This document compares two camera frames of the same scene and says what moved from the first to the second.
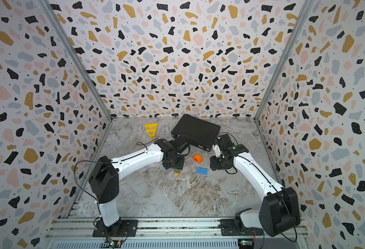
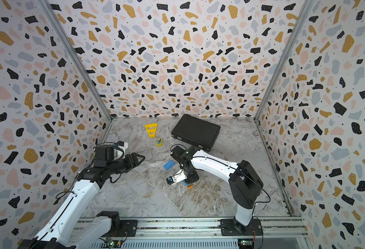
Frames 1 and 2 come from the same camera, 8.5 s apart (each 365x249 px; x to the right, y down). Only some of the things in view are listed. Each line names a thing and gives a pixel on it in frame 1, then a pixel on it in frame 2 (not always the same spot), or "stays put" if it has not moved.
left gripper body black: [178, 163] to [118, 166]
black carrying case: [200, 133] stays put
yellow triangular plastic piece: [151, 129] stays put
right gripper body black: [218, 163] to [191, 177]
